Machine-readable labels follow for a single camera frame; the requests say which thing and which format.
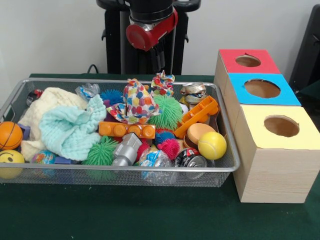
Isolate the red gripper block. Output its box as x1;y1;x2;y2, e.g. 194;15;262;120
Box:
125;8;179;73

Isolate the colourful spotted cloth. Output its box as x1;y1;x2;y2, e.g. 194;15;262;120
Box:
106;78;161;125

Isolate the mint green waffle cloth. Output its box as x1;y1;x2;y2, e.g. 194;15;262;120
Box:
39;94;107;161

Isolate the clear mesh bin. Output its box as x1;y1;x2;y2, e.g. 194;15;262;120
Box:
0;77;241;188

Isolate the wooden box with three holes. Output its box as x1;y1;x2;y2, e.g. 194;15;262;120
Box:
214;48;320;204

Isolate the green spiky rubber ball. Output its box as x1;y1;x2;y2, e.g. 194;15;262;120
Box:
147;94;184;131

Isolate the orange plastic toy block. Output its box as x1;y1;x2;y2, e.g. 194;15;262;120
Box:
174;94;220;139

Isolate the orange studded building brick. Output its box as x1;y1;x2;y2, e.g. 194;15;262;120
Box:
98;121;156;139

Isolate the toy hamburger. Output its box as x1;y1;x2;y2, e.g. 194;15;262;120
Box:
183;122;217;151

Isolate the yellow tennis ball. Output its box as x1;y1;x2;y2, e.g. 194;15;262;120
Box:
197;131;228;161

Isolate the cream waffle cloth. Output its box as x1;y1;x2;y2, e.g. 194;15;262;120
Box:
18;87;89;161

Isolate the black upright panel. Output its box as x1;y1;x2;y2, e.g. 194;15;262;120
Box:
288;4;320;87

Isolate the dark green tablecloth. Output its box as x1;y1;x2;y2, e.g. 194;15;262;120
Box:
0;72;320;240
297;81;320;118

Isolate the orange basketball toy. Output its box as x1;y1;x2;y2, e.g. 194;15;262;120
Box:
0;121;24;151

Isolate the yellow smiley ball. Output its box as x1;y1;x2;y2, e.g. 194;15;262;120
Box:
0;149;25;180

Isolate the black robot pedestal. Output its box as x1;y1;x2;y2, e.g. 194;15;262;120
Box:
96;0;202;75

